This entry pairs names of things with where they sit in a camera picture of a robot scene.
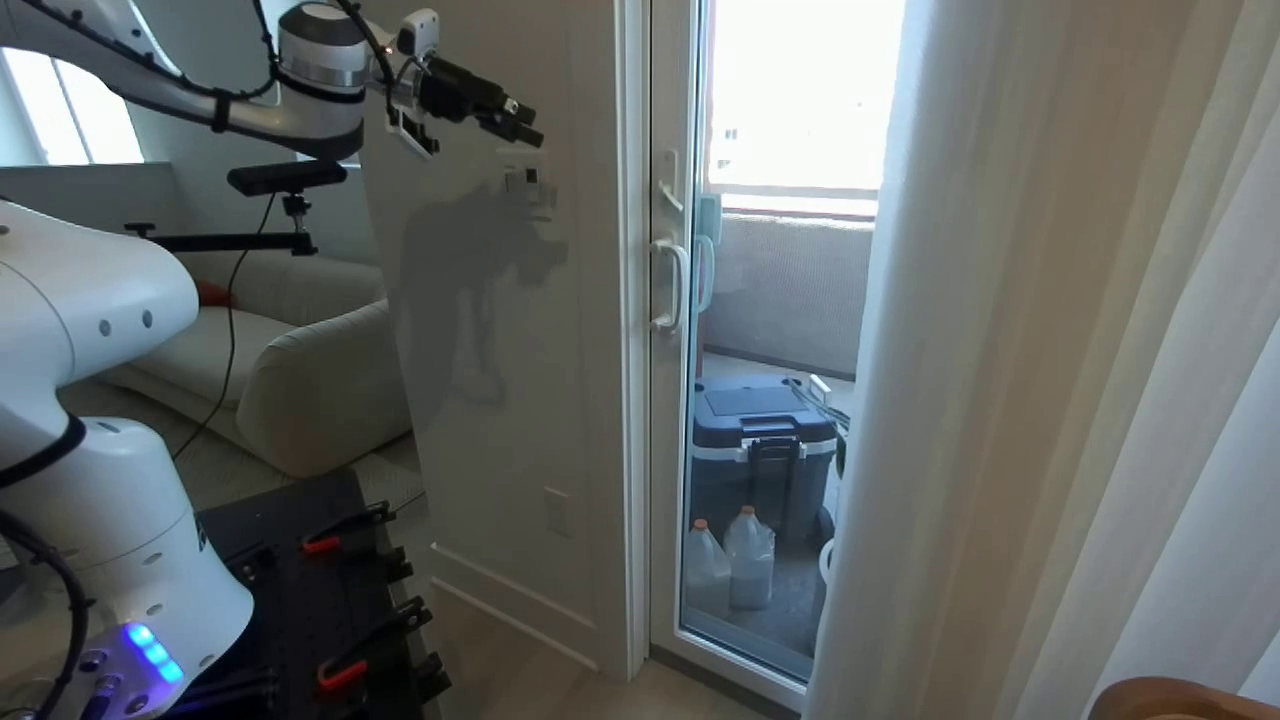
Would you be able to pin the white vertical blinds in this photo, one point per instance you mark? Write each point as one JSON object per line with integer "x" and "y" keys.
{"x": 1065, "y": 332}

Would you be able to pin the blue cooler box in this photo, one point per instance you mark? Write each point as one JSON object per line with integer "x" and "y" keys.
{"x": 763, "y": 432}

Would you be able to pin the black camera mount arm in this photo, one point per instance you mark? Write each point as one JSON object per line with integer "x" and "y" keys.
{"x": 241, "y": 244}

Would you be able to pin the red cushion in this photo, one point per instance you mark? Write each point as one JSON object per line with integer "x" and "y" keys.
{"x": 214, "y": 292}

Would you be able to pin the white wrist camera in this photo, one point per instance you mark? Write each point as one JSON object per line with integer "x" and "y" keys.
{"x": 416, "y": 38}

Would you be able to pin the black orange bar clamp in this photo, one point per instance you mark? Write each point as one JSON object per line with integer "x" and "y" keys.
{"x": 373, "y": 645}
{"x": 340, "y": 530}

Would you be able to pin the white double light switch plate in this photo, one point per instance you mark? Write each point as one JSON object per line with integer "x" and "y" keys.
{"x": 517, "y": 200}

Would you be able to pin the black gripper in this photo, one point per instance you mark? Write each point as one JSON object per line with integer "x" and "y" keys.
{"x": 431, "y": 93}

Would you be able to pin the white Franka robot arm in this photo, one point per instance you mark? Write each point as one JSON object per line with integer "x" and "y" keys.
{"x": 94, "y": 532}

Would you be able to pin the clear water jug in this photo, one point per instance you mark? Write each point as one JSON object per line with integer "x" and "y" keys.
{"x": 704, "y": 574}
{"x": 749, "y": 560}

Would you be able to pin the black stereo camera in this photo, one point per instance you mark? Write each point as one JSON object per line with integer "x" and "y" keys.
{"x": 287, "y": 179}

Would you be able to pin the brown wooden chair back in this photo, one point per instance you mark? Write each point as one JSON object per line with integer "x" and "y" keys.
{"x": 1181, "y": 697}

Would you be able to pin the white glass sliding door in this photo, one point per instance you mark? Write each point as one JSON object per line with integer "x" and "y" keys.
{"x": 665, "y": 464}

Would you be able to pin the cream sofa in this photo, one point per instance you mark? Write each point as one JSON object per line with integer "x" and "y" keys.
{"x": 292, "y": 374}

